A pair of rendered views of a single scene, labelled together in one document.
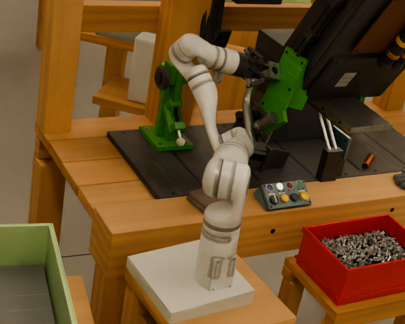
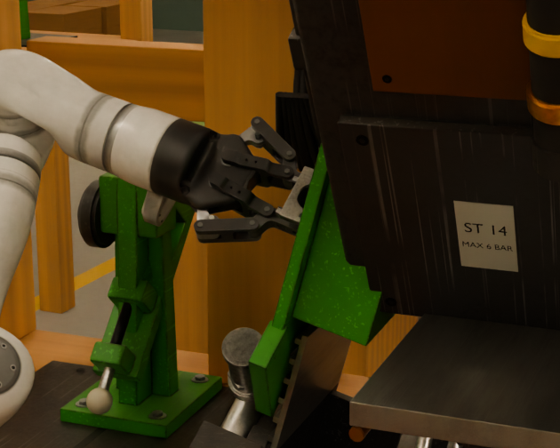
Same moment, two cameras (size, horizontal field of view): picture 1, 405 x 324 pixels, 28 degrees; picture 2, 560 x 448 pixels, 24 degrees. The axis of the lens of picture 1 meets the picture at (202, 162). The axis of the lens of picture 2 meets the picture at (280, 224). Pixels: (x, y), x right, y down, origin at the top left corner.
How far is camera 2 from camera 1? 204 cm
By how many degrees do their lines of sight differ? 51
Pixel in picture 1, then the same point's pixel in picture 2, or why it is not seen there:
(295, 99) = (327, 299)
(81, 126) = (48, 347)
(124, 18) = (145, 80)
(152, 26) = not seen: hidden behind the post
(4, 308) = not seen: outside the picture
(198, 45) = (8, 78)
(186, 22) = (248, 84)
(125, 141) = (39, 386)
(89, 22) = not seen: hidden behind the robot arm
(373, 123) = (491, 412)
